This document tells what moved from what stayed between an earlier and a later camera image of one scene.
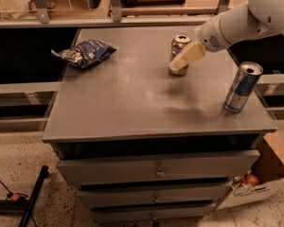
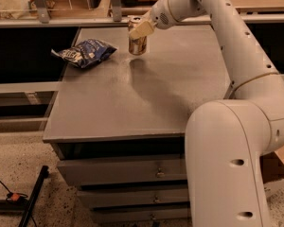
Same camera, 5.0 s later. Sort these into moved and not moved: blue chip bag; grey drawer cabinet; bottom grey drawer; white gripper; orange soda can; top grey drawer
Moved: white gripper; orange soda can
Not moved: top grey drawer; grey drawer cabinet; blue chip bag; bottom grey drawer
